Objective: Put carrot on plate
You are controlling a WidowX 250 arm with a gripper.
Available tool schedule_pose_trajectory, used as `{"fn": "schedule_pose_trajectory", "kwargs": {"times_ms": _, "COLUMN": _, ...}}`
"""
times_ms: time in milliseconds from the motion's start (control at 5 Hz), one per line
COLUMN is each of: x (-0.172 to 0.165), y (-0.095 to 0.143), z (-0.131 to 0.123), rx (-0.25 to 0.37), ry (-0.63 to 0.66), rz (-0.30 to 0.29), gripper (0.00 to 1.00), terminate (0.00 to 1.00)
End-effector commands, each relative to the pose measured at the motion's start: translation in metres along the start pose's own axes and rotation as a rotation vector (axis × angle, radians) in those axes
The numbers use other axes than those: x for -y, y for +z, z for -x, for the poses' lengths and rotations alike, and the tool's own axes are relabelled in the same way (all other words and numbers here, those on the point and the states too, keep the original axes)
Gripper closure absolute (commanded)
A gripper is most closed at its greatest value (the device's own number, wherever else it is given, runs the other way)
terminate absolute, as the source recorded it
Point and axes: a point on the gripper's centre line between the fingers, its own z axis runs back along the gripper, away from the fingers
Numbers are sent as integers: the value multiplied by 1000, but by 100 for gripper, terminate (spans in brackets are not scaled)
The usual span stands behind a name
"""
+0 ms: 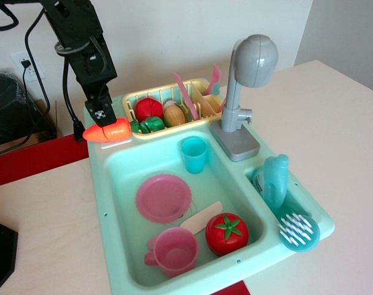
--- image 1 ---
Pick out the black bag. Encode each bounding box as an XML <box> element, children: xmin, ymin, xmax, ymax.
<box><xmin>0</xmin><ymin>73</ymin><xmax>57</xmax><ymax>145</ymax></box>

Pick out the red toy apple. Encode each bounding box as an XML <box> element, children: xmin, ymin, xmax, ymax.
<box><xmin>135</xmin><ymin>98</ymin><xmax>163</xmax><ymax>122</ymax></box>

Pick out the red toy tomato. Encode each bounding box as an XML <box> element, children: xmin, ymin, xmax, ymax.
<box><xmin>205</xmin><ymin>213</ymin><xmax>249</xmax><ymax>256</ymax></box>

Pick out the orange toy carrot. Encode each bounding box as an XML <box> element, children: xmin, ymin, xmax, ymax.
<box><xmin>82</xmin><ymin>117</ymin><xmax>132</xmax><ymax>143</ymax></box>

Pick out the pink and teal spatula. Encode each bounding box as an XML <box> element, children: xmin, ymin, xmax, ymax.
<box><xmin>204</xmin><ymin>65</ymin><xmax>221</xmax><ymax>95</ymax></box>

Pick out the pink plastic plate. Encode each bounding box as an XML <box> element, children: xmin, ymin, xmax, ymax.
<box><xmin>135</xmin><ymin>174</ymin><xmax>192</xmax><ymax>223</ymax></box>

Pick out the mint green toy sink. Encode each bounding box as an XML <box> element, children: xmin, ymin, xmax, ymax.
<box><xmin>83</xmin><ymin>78</ymin><xmax>336</xmax><ymax>295</ymax></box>

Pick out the grey toy faucet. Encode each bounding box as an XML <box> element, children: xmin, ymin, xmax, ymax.
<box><xmin>210</xmin><ymin>34</ymin><xmax>280</xmax><ymax>162</ymax></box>

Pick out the white wall outlet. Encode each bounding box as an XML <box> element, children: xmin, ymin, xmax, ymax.
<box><xmin>9</xmin><ymin>50</ymin><xmax>46</xmax><ymax>82</ymax></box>

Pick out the pink plastic mug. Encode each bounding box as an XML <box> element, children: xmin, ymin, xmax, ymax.
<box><xmin>144</xmin><ymin>227</ymin><xmax>199</xmax><ymax>278</ymax></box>

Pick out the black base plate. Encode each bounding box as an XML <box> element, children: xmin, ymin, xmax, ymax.
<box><xmin>0</xmin><ymin>224</ymin><xmax>18</xmax><ymax>287</ymax></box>

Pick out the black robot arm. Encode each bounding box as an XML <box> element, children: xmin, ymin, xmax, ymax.
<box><xmin>39</xmin><ymin>1</ymin><xmax>117</xmax><ymax>128</ymax></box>

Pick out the yellow dish rack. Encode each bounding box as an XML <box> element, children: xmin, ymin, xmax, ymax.
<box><xmin>121</xmin><ymin>79</ymin><xmax>224</xmax><ymax>140</ymax></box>

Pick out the teal detergent bottle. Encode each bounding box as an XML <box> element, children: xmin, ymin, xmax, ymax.
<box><xmin>251</xmin><ymin>154</ymin><xmax>289</xmax><ymax>213</ymax></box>

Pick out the teal dish brush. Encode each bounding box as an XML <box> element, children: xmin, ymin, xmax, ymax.
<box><xmin>278</xmin><ymin>212</ymin><xmax>320</xmax><ymax>252</ymax></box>

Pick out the black cable with plug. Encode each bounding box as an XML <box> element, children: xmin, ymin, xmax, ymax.
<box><xmin>23</xmin><ymin>8</ymin><xmax>86</xmax><ymax>143</ymax></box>

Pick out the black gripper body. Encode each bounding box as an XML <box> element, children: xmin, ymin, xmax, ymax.
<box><xmin>55</xmin><ymin>33</ymin><xmax>117</xmax><ymax>106</ymax></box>

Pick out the teal plastic cup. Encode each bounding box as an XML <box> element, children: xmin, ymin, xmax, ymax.
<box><xmin>181</xmin><ymin>136</ymin><xmax>207</xmax><ymax>174</ymax></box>

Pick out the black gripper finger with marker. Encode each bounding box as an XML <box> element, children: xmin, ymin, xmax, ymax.
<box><xmin>85</xmin><ymin>92</ymin><xmax>116</xmax><ymax>127</ymax></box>

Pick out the pink toy utensil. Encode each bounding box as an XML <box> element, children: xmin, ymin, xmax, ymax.
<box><xmin>174</xmin><ymin>73</ymin><xmax>200</xmax><ymax>120</ymax></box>

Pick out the yellow toy corn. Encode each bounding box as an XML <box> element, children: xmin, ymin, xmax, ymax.
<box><xmin>163</xmin><ymin>101</ymin><xmax>187</xmax><ymax>127</ymax></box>

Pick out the green toy vegetable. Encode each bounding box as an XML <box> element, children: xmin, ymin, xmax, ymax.
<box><xmin>139</xmin><ymin>117</ymin><xmax>165</xmax><ymax>134</ymax></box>

